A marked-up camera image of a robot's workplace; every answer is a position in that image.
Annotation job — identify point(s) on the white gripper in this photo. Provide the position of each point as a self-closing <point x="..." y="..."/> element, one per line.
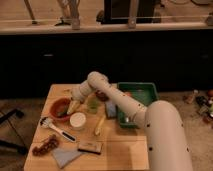
<point x="73" y="106"/>

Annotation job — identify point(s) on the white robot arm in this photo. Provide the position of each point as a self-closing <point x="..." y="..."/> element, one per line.
<point x="166" y="140"/>

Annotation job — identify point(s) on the red bowl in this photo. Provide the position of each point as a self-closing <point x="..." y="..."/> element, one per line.
<point x="55" y="107"/>

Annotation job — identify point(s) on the brown round item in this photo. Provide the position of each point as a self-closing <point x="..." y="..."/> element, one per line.
<point x="101" y="96"/>

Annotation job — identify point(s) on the yellow banana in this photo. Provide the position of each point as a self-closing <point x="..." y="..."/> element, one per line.
<point x="98" y="127"/>

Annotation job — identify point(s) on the blue sponge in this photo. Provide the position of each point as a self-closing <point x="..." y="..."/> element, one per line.
<point x="110" y="109"/>

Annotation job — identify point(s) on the bunch of red grapes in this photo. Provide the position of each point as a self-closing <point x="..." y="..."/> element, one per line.
<point x="50" y="144"/>

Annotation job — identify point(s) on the wooden brush block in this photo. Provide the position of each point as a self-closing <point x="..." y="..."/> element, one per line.
<point x="90" y="146"/>

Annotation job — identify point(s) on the blue grey cloth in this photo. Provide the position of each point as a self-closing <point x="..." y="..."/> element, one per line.
<point x="64" y="157"/>

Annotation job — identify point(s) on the green plastic bin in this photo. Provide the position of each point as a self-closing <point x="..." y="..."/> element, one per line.
<point x="145" y="93"/>

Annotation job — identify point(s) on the white handled kitchen tool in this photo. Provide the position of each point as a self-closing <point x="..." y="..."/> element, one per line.
<point x="47" y="122"/>

